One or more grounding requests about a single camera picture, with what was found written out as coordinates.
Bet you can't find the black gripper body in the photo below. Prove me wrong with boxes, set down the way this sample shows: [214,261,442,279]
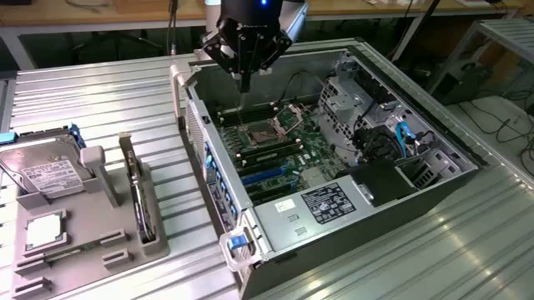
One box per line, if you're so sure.
[215,0,288,64]

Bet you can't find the graphics card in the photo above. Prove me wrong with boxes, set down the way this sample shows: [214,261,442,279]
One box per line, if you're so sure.
[117,131,159,245]

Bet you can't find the black RAM slot bank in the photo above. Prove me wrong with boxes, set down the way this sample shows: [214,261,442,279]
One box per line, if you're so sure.
[216,104,279,128]

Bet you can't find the metal socket cover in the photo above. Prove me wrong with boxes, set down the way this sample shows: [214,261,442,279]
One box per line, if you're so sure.
[270,104,311,132]

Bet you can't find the grey metal disk bay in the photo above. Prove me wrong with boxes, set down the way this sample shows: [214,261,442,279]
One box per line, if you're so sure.
[316,74,404,165]

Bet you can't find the CPU socket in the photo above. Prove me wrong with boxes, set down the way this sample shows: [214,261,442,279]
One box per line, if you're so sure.
[247,121,290,148]

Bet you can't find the green motherboard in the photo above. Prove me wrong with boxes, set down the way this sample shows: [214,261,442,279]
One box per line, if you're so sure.
[215,99,350,207]

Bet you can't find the installed RAM stick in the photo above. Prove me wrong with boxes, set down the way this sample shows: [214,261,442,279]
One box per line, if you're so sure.
[239,141,304,165]

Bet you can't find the blue expansion slot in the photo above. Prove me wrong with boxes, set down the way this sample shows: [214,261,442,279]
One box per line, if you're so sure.
[240,166,288,186]

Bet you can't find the blue card retainer clips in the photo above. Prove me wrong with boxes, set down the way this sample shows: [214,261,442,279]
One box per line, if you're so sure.
[203,141,242,221]

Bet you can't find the blue disk carrier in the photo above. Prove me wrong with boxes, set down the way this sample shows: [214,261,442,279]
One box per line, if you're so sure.
[0,122,88,150]

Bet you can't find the long black expansion slot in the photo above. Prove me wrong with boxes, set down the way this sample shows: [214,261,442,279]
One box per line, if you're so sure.
[248,189,295,204]
[244,181,291,196]

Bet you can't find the metal slat side table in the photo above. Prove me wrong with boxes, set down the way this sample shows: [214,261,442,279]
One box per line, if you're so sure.
[424,17,534,96]

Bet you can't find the grey power supply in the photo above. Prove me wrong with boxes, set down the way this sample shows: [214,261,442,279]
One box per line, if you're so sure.
[252,177,376,253]

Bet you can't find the hard disk with label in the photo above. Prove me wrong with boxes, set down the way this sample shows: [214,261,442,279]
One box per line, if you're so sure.
[0,136,96,201]

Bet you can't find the open grey PC case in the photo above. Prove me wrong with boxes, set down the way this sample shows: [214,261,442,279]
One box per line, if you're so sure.
[170,37,490,300]

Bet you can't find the blue case latch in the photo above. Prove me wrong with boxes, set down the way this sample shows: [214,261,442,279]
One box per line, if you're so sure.
[227,236,248,251]

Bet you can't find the grey parts rack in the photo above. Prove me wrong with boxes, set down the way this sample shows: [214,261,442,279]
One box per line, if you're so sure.
[11,145,171,300]

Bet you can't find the CPU chip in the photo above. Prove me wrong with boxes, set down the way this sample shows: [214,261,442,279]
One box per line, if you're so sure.
[24,214,68,251]

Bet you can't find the spare RAM stick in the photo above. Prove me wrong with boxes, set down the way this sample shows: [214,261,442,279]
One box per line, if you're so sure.
[44,241,104,263]

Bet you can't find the black looped wire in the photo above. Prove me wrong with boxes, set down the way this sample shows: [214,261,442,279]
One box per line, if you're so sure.
[278,71,331,106]

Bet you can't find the black hanging cable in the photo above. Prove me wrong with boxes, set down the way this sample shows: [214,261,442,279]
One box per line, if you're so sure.
[166,0,179,56]

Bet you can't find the blue data wire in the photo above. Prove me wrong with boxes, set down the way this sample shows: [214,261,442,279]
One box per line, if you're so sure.
[392,120,414,161]

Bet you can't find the black floor cables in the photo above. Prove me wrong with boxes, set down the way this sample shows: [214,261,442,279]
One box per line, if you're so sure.
[457,89,534,159]

